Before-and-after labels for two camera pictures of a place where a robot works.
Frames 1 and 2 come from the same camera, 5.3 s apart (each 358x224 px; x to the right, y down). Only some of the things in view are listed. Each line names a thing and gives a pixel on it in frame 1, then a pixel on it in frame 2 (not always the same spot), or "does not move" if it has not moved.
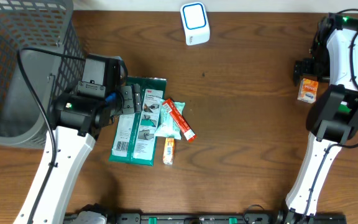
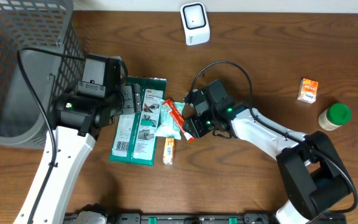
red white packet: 180,120 does not move
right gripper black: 302,68 to 194,126
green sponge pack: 133,140 does not move
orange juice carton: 168,150 does not move
